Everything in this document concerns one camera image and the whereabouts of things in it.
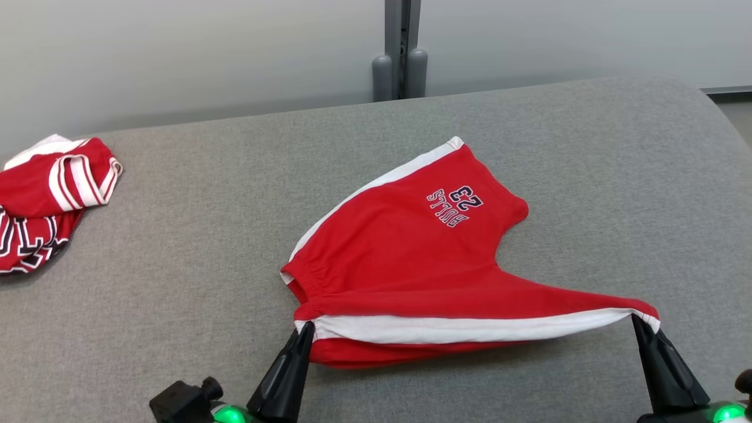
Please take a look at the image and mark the red basketball jersey number 23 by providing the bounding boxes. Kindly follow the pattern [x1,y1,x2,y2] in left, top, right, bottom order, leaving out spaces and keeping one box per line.
[0,134,123,276]

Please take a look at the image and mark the grey cylindrical post foot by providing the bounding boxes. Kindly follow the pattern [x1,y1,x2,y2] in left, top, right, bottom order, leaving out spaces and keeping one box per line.
[407,48,428,99]
[372,55,393,102]

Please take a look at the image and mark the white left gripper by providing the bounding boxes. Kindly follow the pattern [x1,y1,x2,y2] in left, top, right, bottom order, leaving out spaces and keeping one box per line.
[209,321,315,423]

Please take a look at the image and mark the grey metal partition post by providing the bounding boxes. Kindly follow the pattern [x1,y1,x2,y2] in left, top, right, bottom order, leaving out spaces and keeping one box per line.
[385,0,422,100]

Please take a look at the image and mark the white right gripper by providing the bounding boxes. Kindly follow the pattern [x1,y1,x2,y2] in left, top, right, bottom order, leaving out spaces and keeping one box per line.
[631,315,752,423]

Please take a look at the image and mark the red shorts with white stripes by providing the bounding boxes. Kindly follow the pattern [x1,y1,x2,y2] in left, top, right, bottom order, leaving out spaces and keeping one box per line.
[280,136,662,370]

